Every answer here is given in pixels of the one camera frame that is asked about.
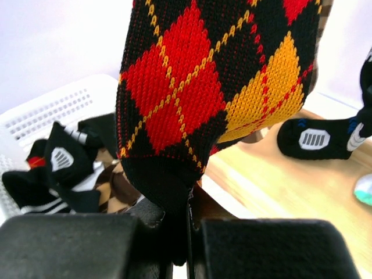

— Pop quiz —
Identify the brown argyle sock in basket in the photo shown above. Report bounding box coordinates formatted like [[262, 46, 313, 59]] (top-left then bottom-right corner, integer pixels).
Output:
[[94, 163, 141, 214]]

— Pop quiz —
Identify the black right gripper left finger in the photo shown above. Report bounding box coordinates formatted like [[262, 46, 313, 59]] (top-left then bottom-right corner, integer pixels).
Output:
[[1, 200, 173, 278]]

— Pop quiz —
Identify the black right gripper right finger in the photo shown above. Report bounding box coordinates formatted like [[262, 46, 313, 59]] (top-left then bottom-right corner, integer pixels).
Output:
[[190, 185, 363, 279]]

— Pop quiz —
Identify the brown striped sock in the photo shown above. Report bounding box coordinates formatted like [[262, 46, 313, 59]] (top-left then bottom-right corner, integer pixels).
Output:
[[317, 0, 334, 42]]

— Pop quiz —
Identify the black red yellow argyle sock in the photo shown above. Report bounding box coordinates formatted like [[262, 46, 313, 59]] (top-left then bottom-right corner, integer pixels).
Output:
[[115, 1, 322, 266]]

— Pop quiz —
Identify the black sock grey blue pattern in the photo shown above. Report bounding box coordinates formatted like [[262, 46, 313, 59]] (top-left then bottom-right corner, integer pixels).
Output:
[[277, 52, 371, 160]]

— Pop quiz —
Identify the mint green sock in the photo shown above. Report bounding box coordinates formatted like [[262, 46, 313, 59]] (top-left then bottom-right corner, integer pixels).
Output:
[[354, 174, 372, 206]]

